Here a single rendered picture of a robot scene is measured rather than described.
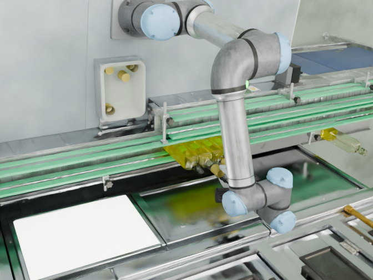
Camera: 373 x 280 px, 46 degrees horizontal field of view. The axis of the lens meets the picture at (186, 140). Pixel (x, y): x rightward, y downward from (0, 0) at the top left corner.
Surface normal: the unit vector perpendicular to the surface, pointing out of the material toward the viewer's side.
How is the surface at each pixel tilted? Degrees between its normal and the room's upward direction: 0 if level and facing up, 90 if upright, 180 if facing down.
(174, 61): 0
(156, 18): 8
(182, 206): 90
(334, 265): 90
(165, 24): 8
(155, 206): 90
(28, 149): 90
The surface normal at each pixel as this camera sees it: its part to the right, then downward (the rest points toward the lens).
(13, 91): 0.47, 0.40
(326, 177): 0.04, -0.90
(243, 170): 0.22, 0.16
